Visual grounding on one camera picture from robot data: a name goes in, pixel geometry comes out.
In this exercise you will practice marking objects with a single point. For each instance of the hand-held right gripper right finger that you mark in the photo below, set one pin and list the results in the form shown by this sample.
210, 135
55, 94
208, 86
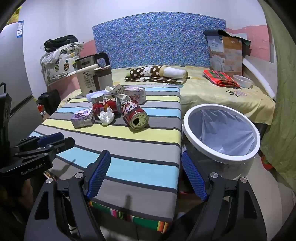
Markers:
194, 176

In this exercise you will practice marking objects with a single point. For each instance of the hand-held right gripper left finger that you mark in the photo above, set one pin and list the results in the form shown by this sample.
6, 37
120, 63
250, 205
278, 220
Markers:
99, 173

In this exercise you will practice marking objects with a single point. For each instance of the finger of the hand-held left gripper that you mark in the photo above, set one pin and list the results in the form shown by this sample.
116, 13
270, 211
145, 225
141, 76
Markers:
48, 139
62, 143

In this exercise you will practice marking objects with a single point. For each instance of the purple drink carton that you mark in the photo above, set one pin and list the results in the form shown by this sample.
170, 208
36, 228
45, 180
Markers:
82, 117

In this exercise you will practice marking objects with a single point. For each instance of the white round trash bin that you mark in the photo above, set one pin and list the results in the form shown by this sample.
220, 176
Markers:
227, 160

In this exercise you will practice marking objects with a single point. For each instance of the white tissue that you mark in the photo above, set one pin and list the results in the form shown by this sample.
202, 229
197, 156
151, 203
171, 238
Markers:
106, 117

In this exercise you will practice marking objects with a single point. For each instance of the translucent bin liner bag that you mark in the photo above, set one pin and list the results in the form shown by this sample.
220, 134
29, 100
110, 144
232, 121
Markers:
219, 129

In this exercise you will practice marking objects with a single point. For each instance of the red drink can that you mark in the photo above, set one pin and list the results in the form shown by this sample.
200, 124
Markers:
105, 107

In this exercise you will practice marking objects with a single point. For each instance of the light purple tissue packet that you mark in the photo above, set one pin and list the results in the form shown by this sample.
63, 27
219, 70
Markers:
93, 96

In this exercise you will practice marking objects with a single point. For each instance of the red can with cartoon face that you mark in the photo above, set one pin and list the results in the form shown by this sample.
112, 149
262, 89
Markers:
133, 113

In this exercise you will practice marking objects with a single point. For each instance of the crushed floral paper cup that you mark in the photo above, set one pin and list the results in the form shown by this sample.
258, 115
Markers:
115, 89

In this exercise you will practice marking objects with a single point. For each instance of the pink drink carton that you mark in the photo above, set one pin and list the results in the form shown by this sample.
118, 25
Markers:
136, 95

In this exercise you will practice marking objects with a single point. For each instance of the black shoulder bag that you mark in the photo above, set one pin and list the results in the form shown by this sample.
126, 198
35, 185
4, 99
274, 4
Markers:
60, 42

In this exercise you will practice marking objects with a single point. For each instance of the black case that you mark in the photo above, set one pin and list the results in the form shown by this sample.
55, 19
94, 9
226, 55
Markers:
49, 102

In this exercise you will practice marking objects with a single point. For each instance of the striped table cloth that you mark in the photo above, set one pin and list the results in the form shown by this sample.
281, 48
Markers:
138, 162

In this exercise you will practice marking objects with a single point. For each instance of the pink cloth cover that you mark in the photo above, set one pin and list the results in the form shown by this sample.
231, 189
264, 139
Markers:
67, 85

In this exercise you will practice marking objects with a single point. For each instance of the colourful striped mat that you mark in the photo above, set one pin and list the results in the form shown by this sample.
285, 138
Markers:
143, 222

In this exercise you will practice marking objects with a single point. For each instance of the cream product box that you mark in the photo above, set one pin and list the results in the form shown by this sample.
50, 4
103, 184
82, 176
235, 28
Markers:
86, 81

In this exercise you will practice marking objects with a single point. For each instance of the pineapple print bedding bundle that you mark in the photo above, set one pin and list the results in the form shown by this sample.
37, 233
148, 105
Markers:
60, 67

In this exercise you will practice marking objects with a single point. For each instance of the small red object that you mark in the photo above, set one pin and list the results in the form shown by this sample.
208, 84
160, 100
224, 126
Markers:
267, 162

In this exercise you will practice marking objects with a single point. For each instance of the brown and white mug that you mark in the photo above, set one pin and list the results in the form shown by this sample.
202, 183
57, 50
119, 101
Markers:
104, 80

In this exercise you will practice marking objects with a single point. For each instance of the grey refrigerator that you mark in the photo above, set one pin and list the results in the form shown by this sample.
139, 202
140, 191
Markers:
13, 69

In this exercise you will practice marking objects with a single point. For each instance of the yellow bed sheet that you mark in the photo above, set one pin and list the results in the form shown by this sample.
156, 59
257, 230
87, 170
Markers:
208, 97

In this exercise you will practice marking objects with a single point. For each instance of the steel electric kettle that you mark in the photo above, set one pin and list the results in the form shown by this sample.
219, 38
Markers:
86, 61

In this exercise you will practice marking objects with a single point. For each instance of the red plaid cloth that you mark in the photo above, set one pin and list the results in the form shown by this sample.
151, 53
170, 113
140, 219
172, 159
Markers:
219, 77

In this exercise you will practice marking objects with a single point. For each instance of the green curtain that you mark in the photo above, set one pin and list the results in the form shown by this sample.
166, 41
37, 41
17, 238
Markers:
282, 115

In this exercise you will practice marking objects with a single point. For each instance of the white plastic bowl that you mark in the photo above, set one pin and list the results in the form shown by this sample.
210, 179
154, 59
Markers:
242, 81

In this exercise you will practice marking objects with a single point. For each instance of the brown polka dot blanket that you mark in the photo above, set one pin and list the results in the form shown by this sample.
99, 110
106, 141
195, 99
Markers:
143, 71

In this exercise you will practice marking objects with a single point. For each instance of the white foam board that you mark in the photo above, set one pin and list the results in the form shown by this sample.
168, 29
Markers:
256, 69

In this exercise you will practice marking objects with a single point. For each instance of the cardboard bedding box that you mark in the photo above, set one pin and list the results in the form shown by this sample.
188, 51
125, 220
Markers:
231, 55

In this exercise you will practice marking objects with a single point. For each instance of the yellow bag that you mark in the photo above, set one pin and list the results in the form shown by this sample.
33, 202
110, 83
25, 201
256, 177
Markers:
15, 16

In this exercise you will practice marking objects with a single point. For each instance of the blue floral headboard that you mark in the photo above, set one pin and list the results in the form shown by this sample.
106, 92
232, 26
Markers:
157, 39

